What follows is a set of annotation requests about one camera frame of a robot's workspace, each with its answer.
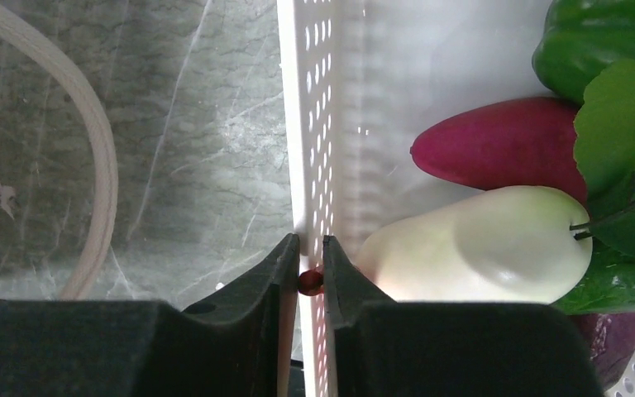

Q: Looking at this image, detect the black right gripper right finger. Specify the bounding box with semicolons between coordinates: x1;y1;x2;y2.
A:
322;236;604;397

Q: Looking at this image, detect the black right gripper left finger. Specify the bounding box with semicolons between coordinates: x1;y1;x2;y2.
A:
0;234;300;396

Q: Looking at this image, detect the white perforated plastic basket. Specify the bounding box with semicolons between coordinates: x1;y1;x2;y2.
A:
278;1;635;396

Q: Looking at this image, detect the white eggplant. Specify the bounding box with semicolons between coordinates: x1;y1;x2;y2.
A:
354;186;593;304

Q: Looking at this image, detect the purple eggplant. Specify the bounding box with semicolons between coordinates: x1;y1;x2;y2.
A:
569;312;635;391

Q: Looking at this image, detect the dark green cucumber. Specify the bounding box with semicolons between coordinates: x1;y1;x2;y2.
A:
553;240;635;315

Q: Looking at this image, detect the magenta sweet potato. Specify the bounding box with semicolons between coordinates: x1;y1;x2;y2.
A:
410;97;588;204

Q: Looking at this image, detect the green leafy vegetable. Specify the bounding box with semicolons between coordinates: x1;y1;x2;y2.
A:
574;59;635;256

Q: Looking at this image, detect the green bell pepper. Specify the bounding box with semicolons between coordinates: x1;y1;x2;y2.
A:
532;0;635;104

